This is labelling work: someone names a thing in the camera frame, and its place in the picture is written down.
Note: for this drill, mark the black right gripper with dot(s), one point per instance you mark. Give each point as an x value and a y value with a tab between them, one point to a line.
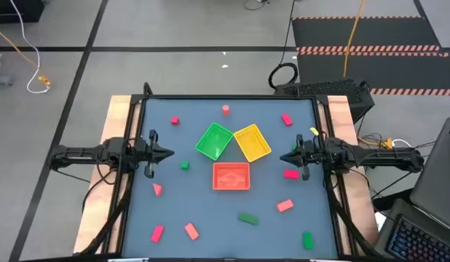
312	154

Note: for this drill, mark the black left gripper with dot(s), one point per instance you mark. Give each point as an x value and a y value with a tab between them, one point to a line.
146	153

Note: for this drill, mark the red rectangular block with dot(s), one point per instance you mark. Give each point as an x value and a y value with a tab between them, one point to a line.
291	174
287	119
157	233

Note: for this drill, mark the red cylinder block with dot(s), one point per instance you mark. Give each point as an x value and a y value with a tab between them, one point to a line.
225	110

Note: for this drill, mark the orange rectangular block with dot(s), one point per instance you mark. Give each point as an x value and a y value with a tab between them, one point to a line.
191	231
285	205

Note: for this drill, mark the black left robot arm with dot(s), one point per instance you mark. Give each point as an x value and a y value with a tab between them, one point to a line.
79	153

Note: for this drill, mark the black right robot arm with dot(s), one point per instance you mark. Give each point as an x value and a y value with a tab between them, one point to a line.
374	155

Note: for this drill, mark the yellow tape tag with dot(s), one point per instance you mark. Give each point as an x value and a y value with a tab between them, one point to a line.
314	131

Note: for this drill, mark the red cube block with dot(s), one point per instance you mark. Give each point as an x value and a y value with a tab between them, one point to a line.
174	120

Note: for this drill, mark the red triangular block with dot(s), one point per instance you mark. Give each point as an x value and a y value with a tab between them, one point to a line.
157	189

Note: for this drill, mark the yellow plastic basket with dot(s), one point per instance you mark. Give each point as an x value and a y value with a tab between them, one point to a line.
252	142

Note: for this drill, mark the green plastic basket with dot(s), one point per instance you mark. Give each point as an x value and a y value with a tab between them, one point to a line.
214	142

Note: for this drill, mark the orange plastic basket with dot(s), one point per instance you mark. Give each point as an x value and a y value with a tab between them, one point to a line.
231	176

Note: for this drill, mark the green rectangular block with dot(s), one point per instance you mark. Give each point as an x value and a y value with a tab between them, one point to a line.
307	240
248	219

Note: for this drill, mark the yellow power plug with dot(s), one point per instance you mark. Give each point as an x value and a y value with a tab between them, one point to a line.
387	142

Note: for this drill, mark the black striped floor mat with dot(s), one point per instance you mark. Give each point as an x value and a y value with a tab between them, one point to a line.
385	71
374	34

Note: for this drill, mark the grey laptop with backlit keyboard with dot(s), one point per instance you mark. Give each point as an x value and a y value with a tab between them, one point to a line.
436	174

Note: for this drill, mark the black equipment case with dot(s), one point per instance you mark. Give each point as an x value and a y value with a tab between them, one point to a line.
14	9

